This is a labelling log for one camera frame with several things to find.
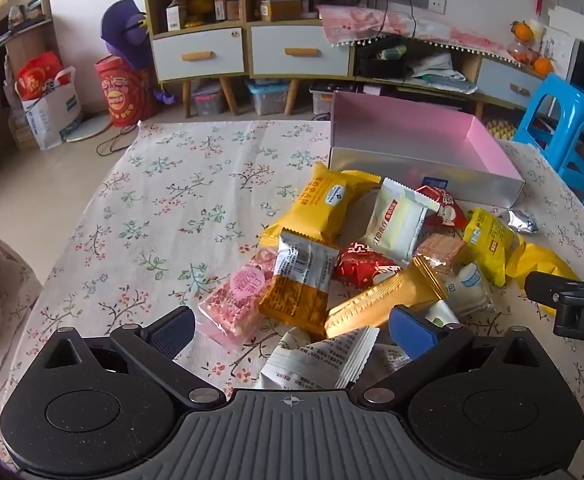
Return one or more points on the small red snack packet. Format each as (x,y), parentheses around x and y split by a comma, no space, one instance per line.
(444,210)

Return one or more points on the clear storage bin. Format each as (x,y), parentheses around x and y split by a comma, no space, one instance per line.
(267,97)
(321,99)
(207,99)

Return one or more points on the blue plastic stool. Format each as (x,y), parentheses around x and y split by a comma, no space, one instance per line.
(567,105)

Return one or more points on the orange and silver snack packet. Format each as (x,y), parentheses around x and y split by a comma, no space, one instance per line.
(297,285)

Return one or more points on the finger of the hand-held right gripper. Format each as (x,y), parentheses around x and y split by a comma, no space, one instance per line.
(544,287)

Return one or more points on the white and blue milk packet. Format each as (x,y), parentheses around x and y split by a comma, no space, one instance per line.
(467,290)

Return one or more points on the small cardboard box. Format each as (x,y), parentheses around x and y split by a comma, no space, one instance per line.
(233,10)
(220,8)

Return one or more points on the small white box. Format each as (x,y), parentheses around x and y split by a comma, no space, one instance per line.
(174,14)

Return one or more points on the black bag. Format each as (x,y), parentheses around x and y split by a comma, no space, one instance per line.
(382,62)

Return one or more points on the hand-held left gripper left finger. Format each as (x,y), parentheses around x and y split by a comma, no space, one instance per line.
(172,332)

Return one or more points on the wooden bookshelf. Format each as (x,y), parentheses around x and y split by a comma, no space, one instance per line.
(2,45)

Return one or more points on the pile of folded cloths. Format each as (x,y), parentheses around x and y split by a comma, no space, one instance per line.
(439,74)

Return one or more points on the white printed snack packet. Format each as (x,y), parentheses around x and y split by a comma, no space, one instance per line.
(322,365)

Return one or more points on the pink nougat packet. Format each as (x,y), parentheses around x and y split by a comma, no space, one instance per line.
(239,297)

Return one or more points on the large yellow snack packet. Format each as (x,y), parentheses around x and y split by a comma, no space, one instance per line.
(317,205)

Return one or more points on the white paper bag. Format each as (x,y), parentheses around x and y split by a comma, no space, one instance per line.
(54,115)

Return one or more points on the pink fringed cloth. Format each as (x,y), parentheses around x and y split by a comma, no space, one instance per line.
(362,22)

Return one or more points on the long golden snack packet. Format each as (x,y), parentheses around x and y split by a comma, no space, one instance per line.
(387,295)

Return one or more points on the wooden media stand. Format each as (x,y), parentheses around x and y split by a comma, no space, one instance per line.
(507,82)

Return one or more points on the cream white snack packet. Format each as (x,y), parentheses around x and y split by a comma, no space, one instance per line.
(397,220)

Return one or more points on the silver foil wrapper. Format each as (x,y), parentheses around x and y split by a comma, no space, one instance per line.
(519,221)

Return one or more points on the red gift bag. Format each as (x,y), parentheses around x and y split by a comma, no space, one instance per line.
(37,77)

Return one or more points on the brown wafer packet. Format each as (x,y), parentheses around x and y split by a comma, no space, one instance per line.
(439,251)

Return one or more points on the pink and silver box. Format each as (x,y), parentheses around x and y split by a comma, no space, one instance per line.
(397,125)

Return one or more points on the round white floor base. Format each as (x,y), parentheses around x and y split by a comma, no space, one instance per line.
(87,129)

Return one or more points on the low wooden drawer cabinet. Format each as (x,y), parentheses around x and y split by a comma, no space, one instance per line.
(299,52)

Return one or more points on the small yellow snack packet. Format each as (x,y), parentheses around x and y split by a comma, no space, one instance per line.
(489,242)

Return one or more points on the brown cardboard box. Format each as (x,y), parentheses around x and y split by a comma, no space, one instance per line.
(282,10)

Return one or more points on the tall wooden shelf cabinet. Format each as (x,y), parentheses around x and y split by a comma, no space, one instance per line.
(197,55)

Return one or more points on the red printed drum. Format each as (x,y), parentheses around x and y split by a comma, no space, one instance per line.
(122,92)

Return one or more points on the purple plush toy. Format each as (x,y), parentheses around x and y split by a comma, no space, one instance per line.
(122,30)

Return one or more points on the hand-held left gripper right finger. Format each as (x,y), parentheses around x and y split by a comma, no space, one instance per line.
(412,332)

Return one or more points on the large red snack packet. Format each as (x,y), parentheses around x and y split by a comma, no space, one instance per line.
(364,266)

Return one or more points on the white and green snack packet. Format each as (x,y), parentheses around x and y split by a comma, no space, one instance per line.
(441,316)

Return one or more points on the egg tray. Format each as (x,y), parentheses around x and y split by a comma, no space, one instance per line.
(501,128)

